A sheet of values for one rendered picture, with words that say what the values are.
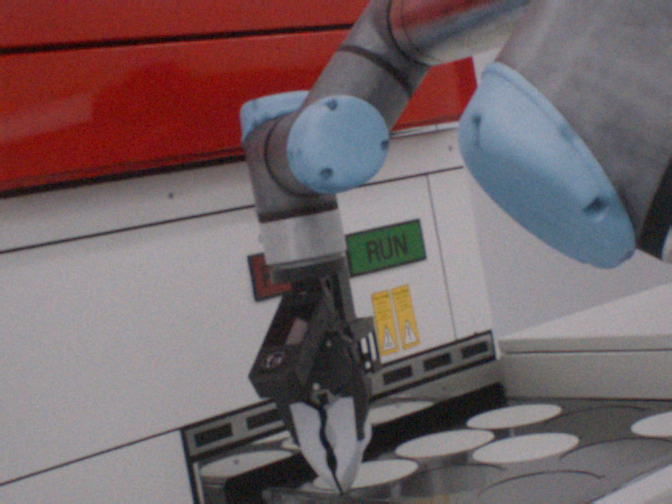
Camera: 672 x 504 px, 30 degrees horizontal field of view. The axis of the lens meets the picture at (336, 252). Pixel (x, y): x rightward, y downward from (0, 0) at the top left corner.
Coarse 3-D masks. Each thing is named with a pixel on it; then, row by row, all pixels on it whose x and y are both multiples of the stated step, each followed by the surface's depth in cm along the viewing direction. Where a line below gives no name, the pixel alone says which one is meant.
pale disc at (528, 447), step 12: (492, 444) 123; (504, 444) 122; (516, 444) 121; (528, 444) 121; (540, 444) 120; (552, 444) 119; (564, 444) 118; (480, 456) 119; (492, 456) 118; (504, 456) 118; (516, 456) 117; (528, 456) 116; (540, 456) 115
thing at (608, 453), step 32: (576, 416) 129; (608, 416) 127; (640, 416) 124; (384, 448) 130; (576, 448) 116; (608, 448) 114; (640, 448) 112; (416, 480) 115; (448, 480) 113; (480, 480) 111; (512, 480) 109; (544, 480) 107; (576, 480) 105; (608, 480) 103
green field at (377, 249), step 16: (416, 224) 142; (352, 240) 136; (368, 240) 137; (384, 240) 139; (400, 240) 140; (416, 240) 142; (352, 256) 136; (368, 256) 137; (384, 256) 139; (400, 256) 140; (416, 256) 142
